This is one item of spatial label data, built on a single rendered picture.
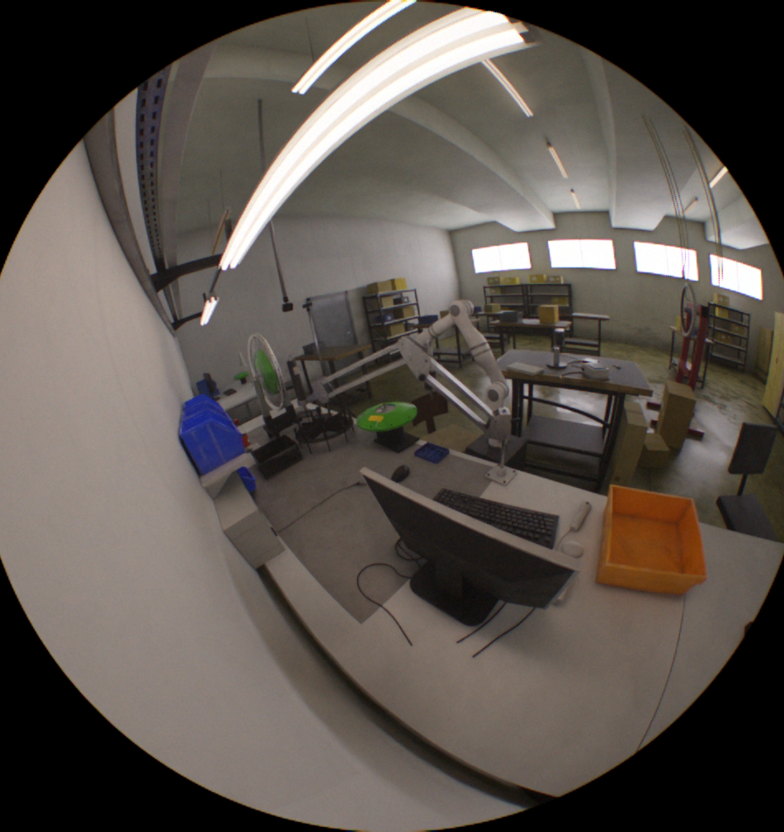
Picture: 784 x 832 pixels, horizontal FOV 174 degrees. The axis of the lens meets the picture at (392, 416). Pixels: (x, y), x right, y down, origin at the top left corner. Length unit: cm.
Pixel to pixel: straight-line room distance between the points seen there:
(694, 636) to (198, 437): 159
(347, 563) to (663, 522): 109
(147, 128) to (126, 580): 81
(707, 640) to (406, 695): 81
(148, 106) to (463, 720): 139
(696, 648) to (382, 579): 96
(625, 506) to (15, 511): 113
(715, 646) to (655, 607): 29
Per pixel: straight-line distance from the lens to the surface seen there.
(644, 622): 86
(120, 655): 21
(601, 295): 951
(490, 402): 122
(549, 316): 499
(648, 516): 105
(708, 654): 98
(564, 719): 73
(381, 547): 86
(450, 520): 47
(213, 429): 94
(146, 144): 86
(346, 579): 83
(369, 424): 122
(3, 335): 25
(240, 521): 86
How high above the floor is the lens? 160
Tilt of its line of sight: 25 degrees down
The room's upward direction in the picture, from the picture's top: 11 degrees counter-clockwise
